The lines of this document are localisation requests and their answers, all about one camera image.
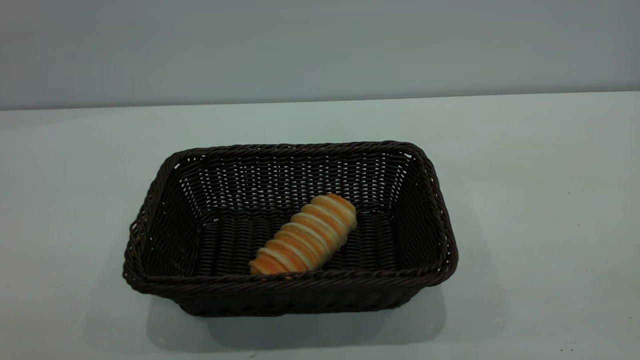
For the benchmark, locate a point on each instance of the striped orange bread roll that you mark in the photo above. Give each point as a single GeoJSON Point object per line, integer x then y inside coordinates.
{"type": "Point", "coordinates": [305, 235]}

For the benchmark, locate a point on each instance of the dark brown woven basket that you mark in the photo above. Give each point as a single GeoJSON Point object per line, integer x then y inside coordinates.
{"type": "Point", "coordinates": [225, 240]}

